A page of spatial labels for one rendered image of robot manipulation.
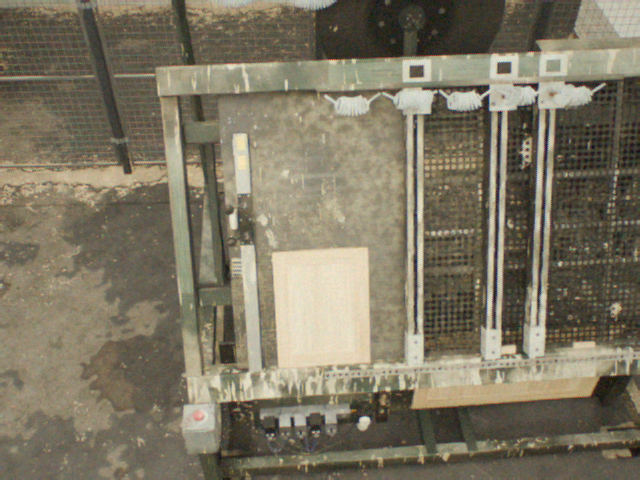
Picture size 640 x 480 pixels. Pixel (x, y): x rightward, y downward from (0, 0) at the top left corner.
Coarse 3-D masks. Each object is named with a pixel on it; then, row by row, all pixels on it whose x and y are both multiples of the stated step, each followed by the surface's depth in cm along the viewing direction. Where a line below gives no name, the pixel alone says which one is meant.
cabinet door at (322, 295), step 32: (288, 256) 268; (320, 256) 269; (352, 256) 270; (288, 288) 271; (320, 288) 273; (352, 288) 273; (288, 320) 275; (320, 320) 276; (352, 320) 277; (288, 352) 278; (320, 352) 279; (352, 352) 280
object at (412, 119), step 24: (408, 72) 245; (432, 96) 235; (408, 120) 253; (408, 144) 255; (408, 168) 257; (408, 192) 259; (408, 216) 262; (408, 240) 264; (408, 264) 267; (408, 288) 269; (408, 312) 272; (408, 336) 274; (408, 360) 277
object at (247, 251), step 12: (240, 180) 257; (240, 192) 259; (252, 252) 265; (252, 264) 266; (252, 276) 267; (252, 288) 268; (252, 300) 269; (252, 312) 271; (252, 324) 272; (252, 336) 273; (252, 348) 274; (252, 360) 276
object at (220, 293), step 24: (432, 120) 264; (528, 120) 266; (576, 120) 268; (600, 120) 268; (192, 144) 261; (552, 168) 274; (216, 192) 268; (216, 216) 270; (216, 240) 272; (216, 264) 274; (624, 264) 284; (216, 288) 275; (432, 288) 281
